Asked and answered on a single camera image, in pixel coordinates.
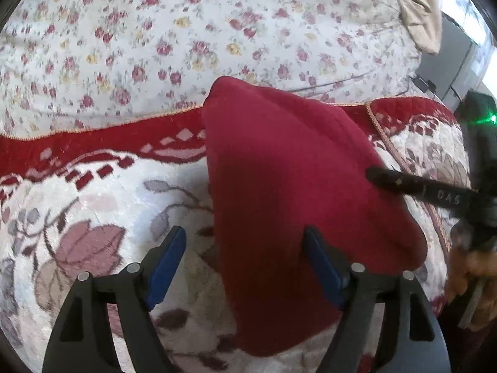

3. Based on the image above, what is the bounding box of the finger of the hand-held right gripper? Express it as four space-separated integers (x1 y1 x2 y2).
367 166 479 211

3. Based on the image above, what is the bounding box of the white floral quilt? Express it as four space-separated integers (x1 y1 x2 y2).
0 0 424 140

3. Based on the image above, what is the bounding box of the beige cloth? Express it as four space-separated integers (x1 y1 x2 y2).
378 0 444 55

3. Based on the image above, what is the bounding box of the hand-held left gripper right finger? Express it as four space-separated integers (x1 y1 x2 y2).
303 226 449 373

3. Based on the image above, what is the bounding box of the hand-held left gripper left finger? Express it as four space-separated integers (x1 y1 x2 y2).
42 225 187 373

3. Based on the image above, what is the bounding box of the red and white floral blanket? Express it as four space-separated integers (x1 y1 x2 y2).
0 96 477 373

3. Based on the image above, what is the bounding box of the person's right hand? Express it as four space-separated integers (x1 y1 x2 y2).
445 241 497 333

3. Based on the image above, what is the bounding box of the dark red small garment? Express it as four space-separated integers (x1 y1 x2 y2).
203 76 428 357

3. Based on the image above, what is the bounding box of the grey cabinet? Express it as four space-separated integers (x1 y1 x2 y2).
417 8 490 106

